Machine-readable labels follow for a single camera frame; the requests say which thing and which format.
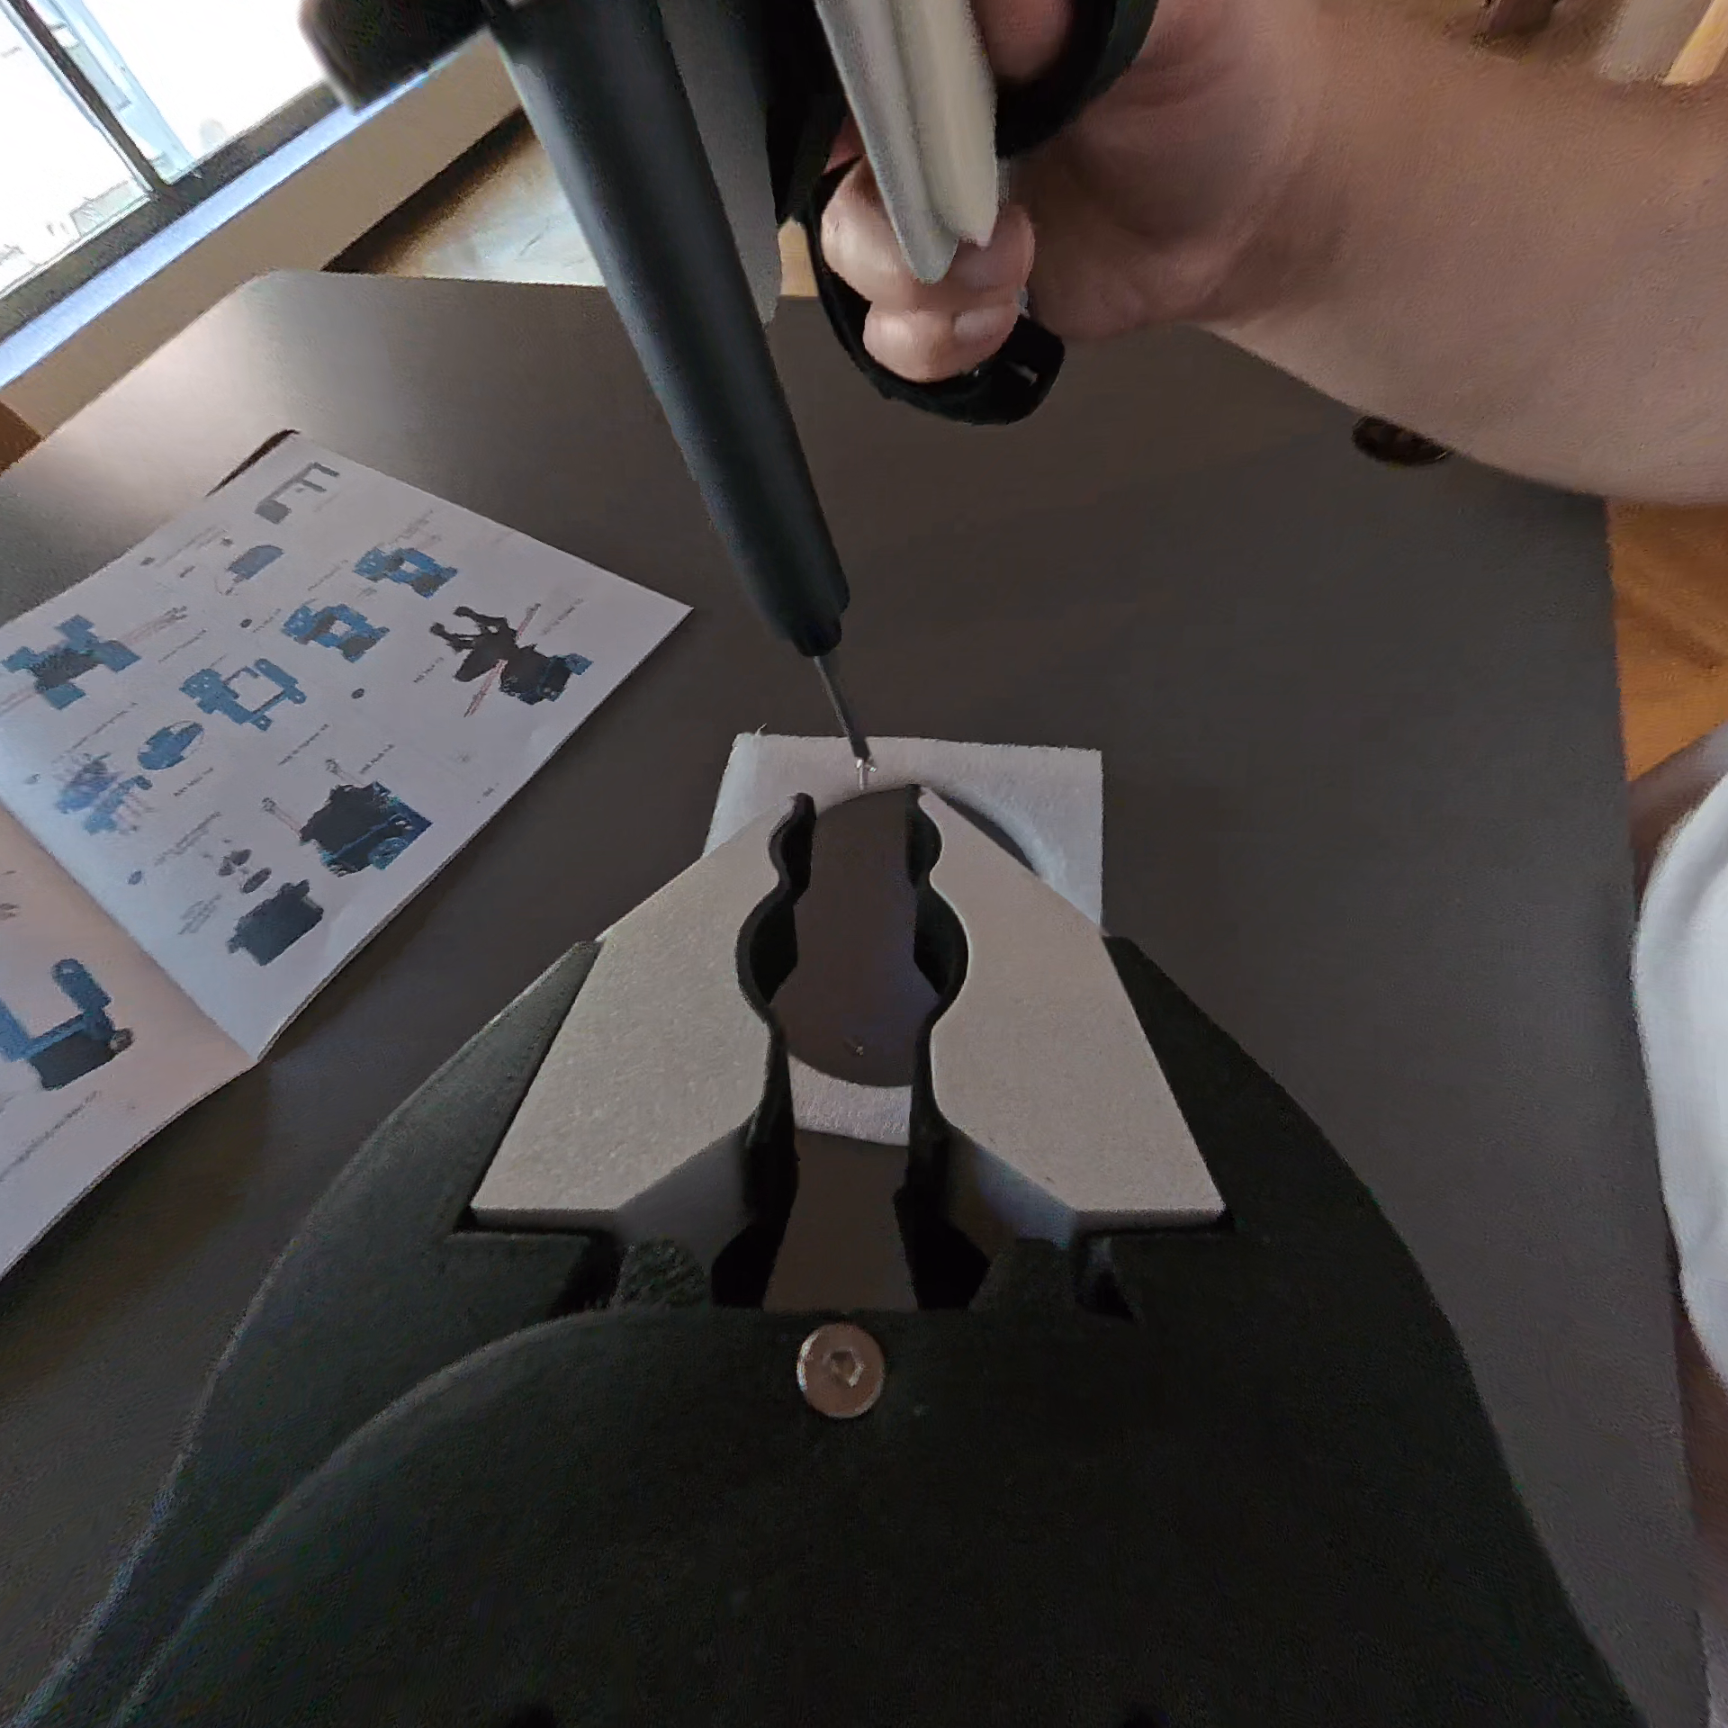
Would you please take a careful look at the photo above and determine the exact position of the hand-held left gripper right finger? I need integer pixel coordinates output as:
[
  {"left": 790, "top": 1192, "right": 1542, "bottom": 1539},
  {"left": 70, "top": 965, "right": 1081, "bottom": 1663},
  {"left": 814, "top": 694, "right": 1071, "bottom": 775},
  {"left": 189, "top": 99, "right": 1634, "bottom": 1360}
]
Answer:
[{"left": 906, "top": 785, "right": 1229, "bottom": 1247}]

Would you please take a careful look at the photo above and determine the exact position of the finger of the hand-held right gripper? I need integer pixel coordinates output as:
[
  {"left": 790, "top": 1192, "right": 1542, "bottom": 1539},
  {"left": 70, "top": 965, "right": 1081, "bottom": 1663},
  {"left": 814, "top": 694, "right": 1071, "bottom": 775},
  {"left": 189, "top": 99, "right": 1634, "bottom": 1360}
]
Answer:
[
  {"left": 299, "top": 0, "right": 527, "bottom": 113},
  {"left": 658, "top": 0, "right": 788, "bottom": 326}
]

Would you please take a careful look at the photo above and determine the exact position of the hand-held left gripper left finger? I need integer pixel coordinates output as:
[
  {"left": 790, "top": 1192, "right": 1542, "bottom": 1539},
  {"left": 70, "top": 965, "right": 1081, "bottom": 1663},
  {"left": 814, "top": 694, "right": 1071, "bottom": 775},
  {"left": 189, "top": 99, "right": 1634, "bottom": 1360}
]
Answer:
[{"left": 469, "top": 795, "right": 819, "bottom": 1254}]

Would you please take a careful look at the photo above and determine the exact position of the black electric screwdriver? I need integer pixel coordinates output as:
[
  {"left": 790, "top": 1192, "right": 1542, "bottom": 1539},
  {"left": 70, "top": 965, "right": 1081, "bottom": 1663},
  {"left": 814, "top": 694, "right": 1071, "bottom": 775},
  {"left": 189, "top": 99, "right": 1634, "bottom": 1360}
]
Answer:
[{"left": 492, "top": 0, "right": 878, "bottom": 785}]

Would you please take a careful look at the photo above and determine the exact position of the person's right forearm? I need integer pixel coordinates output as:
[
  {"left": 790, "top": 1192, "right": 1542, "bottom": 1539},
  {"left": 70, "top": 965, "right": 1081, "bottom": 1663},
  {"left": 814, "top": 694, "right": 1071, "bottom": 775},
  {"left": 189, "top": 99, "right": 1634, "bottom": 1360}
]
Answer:
[{"left": 1255, "top": 0, "right": 1728, "bottom": 503}]

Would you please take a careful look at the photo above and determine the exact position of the dark grey desk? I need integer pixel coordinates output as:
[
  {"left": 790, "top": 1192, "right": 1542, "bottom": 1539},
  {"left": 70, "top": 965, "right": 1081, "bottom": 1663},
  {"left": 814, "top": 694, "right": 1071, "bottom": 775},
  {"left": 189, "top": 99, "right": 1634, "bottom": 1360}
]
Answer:
[{"left": 0, "top": 270, "right": 1703, "bottom": 1728}]

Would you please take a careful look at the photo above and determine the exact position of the person's right hand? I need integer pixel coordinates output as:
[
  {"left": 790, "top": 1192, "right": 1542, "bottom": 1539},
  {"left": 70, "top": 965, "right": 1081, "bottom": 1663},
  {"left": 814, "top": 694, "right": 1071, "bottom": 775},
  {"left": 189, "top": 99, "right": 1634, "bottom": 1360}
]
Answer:
[{"left": 820, "top": 0, "right": 1358, "bottom": 383}]

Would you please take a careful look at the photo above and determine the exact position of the white foam piece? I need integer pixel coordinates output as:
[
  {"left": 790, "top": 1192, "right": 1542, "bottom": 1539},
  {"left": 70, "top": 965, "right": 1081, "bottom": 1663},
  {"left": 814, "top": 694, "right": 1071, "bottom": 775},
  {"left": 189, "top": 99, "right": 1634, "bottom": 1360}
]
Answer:
[{"left": 707, "top": 728, "right": 1106, "bottom": 1146}]

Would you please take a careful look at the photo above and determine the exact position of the open instruction booklet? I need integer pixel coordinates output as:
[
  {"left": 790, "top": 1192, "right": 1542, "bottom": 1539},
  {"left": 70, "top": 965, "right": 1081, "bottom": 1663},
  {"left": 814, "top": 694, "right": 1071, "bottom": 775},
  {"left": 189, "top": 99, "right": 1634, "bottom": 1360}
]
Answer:
[{"left": 0, "top": 431, "right": 692, "bottom": 1281}]

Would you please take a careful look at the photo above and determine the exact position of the person's white shirt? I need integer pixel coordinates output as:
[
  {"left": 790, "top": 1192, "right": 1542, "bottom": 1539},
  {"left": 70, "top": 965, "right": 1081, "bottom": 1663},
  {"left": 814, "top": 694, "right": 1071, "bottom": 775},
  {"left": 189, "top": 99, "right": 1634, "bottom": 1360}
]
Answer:
[{"left": 1626, "top": 728, "right": 1728, "bottom": 1500}]

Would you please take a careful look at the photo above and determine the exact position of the window with dark frame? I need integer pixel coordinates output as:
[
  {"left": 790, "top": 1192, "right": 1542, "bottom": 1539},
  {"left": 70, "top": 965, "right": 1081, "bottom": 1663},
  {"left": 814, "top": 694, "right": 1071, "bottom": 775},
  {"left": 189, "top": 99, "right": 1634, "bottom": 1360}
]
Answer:
[{"left": 0, "top": 0, "right": 345, "bottom": 305}]

